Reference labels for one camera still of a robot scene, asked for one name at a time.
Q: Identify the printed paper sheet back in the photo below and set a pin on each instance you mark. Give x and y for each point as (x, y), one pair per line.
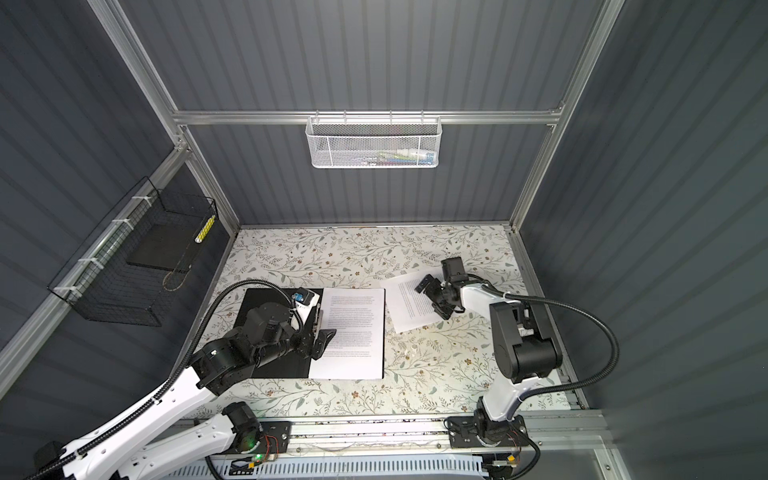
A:
(356, 352)

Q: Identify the black wire basket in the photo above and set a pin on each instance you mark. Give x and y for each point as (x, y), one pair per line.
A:
(131, 273)

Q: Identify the aluminium frame post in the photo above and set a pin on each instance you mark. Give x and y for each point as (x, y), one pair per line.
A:
(126, 41)

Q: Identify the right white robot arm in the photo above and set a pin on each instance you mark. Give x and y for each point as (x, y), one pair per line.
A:
(522, 339)

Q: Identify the markers in white basket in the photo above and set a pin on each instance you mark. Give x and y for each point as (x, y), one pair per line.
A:
(407, 157)

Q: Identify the black white file folder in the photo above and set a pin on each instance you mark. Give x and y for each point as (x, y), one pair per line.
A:
(292, 298)

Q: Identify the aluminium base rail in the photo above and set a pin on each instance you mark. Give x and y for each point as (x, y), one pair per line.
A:
(408, 446)

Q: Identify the yellow marker in basket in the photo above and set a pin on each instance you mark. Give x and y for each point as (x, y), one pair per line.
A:
(205, 229)

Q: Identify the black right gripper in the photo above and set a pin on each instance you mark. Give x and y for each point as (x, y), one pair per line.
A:
(445, 310)

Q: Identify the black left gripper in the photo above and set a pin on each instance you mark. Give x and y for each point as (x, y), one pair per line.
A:
(306, 347)

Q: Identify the printed paper sheet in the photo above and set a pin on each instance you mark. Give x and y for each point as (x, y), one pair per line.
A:
(356, 352)
(408, 309)

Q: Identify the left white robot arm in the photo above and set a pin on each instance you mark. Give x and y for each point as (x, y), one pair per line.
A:
(210, 372)

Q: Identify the white wire basket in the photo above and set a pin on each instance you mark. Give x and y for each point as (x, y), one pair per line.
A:
(337, 145)

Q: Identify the black pad in basket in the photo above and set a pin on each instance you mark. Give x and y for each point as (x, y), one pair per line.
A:
(169, 248)

